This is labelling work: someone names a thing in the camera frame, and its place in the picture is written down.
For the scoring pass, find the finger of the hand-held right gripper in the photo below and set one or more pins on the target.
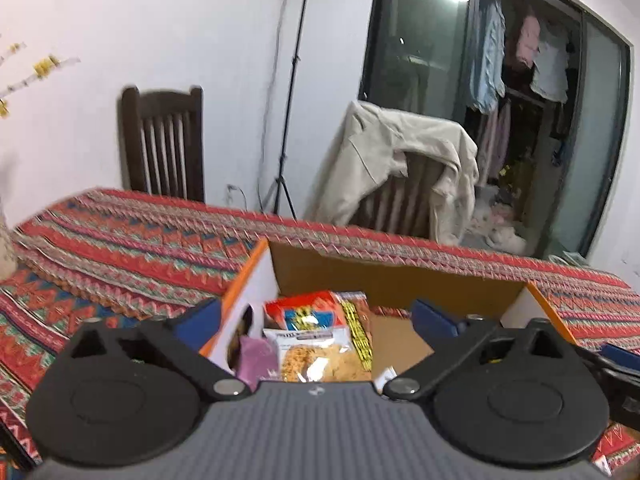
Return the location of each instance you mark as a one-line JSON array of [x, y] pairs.
[[622, 357]]

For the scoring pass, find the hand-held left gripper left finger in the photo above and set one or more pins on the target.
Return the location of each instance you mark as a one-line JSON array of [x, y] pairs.
[[202, 319]]

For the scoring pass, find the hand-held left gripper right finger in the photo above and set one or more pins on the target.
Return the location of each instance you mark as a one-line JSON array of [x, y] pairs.
[[432, 317]]

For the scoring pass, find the orange cardboard box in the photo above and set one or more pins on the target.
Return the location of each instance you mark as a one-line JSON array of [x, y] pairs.
[[400, 280]]

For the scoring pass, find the purple snack packet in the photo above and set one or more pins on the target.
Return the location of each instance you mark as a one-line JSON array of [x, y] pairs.
[[257, 360]]

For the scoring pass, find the tiny white snack packet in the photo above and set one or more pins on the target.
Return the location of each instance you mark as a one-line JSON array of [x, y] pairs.
[[389, 374]]

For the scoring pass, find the yellow and red snack packet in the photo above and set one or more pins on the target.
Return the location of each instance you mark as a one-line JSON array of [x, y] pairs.
[[357, 330]]

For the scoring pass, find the red and blue snack packet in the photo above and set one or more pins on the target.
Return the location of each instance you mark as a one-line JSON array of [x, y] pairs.
[[305, 312]]

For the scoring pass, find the red patterned tablecloth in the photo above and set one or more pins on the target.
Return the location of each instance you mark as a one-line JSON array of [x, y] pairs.
[[125, 250]]

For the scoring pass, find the white oat crisp packet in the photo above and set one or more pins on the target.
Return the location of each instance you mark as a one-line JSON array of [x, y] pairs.
[[315, 360]]

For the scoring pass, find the wooden chair under jacket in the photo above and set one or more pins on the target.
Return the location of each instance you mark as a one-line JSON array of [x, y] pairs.
[[395, 195]]

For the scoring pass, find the beige jacket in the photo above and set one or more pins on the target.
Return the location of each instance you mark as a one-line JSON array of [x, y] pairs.
[[380, 150]]

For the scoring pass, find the dark wooden chair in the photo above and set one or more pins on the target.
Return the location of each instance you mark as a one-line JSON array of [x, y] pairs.
[[165, 140]]

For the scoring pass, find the hanging pale long garments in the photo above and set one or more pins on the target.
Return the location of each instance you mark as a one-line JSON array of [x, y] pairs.
[[495, 145]]

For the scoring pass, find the floral ceramic vase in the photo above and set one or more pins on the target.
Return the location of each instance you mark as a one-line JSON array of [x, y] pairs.
[[6, 250]]

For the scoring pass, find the studio light on stand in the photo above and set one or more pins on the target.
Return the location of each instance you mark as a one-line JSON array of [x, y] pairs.
[[295, 85]]

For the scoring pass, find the hanging light blue shirt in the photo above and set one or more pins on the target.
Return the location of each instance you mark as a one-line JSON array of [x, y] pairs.
[[487, 55]]

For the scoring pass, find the hanging white blouse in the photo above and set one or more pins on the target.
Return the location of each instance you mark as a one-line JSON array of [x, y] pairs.
[[550, 67]]

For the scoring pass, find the sliding glass door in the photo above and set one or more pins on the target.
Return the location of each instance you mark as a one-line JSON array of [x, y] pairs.
[[415, 35]]

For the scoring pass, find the hanging pink garment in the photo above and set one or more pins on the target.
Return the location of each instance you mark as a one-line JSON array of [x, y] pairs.
[[527, 40]]

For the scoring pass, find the yellow flower branches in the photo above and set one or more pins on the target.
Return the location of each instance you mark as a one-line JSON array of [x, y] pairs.
[[45, 65]]

